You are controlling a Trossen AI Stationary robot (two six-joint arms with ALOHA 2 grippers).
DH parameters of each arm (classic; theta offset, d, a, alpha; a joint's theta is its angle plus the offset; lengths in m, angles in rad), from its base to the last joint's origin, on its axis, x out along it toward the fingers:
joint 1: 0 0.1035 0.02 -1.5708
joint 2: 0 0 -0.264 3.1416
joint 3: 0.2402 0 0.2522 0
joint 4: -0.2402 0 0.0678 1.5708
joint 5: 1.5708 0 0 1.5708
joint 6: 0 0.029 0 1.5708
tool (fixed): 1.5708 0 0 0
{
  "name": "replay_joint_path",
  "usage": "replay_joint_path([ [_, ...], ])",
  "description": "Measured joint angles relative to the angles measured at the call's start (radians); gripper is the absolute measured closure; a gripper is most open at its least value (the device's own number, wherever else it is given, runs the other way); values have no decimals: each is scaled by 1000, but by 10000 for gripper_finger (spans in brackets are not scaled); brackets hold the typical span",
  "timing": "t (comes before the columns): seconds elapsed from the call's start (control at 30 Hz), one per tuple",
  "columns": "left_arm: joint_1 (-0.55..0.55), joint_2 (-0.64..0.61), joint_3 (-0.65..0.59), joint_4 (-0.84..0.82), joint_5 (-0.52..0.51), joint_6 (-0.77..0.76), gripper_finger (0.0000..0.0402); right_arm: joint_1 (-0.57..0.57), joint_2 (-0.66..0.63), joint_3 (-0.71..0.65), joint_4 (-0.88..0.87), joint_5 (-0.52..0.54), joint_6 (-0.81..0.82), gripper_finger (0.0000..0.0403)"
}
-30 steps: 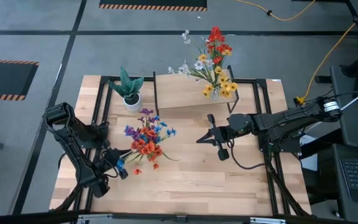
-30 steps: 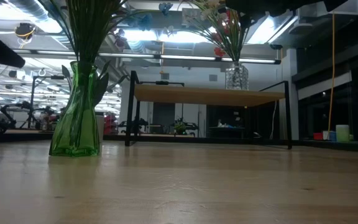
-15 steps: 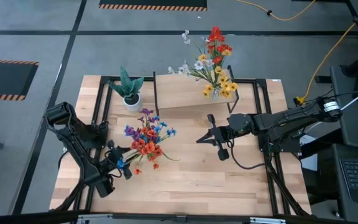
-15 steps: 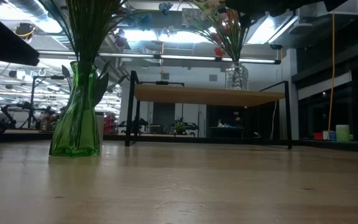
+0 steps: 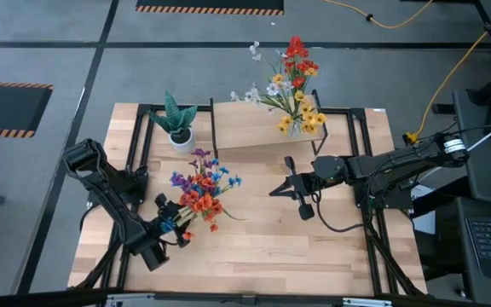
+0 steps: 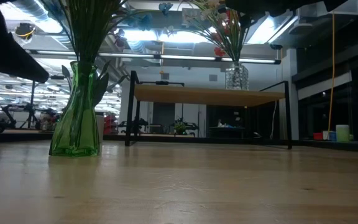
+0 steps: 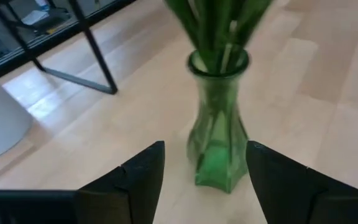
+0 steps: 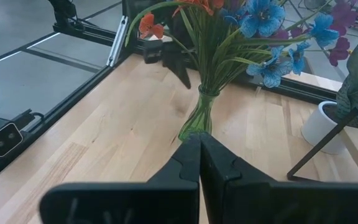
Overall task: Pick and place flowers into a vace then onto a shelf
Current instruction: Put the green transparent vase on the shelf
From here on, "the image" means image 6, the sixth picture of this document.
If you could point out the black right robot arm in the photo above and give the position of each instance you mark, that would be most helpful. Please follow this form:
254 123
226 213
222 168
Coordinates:
259 6

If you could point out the red artificial flower bunch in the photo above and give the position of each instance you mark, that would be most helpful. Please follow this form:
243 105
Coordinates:
219 51

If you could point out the green glass vase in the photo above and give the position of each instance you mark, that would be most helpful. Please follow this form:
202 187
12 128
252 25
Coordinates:
76 130

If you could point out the wooden shelf with black legs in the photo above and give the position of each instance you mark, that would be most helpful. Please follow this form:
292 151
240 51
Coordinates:
204 95

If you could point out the clear glass vase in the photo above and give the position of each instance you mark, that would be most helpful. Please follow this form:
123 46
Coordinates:
237 77

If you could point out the black aluminium table frame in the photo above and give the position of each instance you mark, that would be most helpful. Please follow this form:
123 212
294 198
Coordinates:
322 146

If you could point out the red cup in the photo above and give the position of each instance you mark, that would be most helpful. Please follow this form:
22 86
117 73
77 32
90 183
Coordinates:
318 136

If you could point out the white cup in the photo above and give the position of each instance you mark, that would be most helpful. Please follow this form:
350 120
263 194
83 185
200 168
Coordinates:
326 135

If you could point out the red background equipment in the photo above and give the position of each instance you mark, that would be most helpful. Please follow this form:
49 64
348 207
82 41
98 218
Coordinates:
110 123

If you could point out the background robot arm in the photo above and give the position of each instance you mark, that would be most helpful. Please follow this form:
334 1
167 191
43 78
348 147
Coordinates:
180 127

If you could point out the black background table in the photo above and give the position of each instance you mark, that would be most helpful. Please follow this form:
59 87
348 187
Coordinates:
225 132

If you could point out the black background rig frame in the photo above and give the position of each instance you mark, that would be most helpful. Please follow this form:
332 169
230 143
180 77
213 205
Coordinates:
32 102

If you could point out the blue cup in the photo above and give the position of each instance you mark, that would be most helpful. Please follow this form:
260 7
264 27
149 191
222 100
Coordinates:
332 136

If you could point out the blue artificial flower bunch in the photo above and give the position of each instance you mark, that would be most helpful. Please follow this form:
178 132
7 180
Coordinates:
141 22

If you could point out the white artificial flower bunch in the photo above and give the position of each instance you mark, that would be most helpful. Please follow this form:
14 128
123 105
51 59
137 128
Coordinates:
194 15

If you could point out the black ceiling device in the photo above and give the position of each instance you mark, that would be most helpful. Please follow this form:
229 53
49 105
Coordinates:
25 29

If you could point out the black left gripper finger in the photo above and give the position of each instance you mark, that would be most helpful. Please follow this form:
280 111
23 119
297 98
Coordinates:
5 53

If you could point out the long ceiling light bar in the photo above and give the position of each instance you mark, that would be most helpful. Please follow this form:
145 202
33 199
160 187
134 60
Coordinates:
182 57

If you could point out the light green cylinder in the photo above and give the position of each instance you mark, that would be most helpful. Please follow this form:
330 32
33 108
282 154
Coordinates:
342 133

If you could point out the green plant in white pot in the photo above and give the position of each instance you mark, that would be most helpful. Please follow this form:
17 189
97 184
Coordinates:
101 90

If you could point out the background robot workstation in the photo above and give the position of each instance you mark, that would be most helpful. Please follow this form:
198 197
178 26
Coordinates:
26 119

